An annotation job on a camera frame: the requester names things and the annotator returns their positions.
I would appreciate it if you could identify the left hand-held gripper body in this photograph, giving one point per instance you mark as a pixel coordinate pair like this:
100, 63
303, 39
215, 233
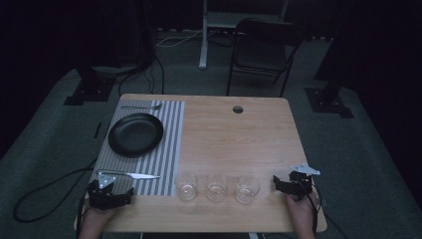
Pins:
101, 197

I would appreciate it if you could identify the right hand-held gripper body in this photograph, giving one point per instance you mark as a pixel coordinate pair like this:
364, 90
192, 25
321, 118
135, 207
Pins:
301, 183

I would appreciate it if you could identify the person's left hand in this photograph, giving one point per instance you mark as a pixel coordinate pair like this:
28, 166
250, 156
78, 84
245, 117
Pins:
96, 220

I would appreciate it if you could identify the person's right hand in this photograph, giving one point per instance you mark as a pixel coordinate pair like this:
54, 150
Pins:
300, 212

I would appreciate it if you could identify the silver knife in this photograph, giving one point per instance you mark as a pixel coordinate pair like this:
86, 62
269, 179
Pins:
132, 174

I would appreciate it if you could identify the clear drinking glass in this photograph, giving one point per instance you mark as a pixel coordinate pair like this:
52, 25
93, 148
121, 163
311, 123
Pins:
247, 190
186, 187
216, 189

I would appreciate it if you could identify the grey striped placemat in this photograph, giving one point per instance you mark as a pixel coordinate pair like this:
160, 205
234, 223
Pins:
166, 149

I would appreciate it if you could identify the black plate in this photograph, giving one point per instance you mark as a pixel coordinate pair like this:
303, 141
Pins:
135, 134

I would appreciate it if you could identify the silver fork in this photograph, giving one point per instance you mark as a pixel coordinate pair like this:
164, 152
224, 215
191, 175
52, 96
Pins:
142, 107

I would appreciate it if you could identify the black stand base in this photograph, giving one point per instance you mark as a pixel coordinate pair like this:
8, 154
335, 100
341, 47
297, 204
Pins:
328, 101
90, 91

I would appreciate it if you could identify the black folding chair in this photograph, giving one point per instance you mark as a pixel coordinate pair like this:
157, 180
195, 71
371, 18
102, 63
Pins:
262, 49

